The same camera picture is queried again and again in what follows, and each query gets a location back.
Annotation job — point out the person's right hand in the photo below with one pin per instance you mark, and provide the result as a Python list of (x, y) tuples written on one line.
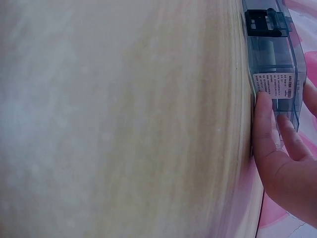
[(284, 173)]

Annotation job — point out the person's right fingers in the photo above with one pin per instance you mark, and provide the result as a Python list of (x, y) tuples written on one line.
[(264, 119)]

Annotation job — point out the transparent blue-grey plastic box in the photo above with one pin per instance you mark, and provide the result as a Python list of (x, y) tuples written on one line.
[(271, 54)]

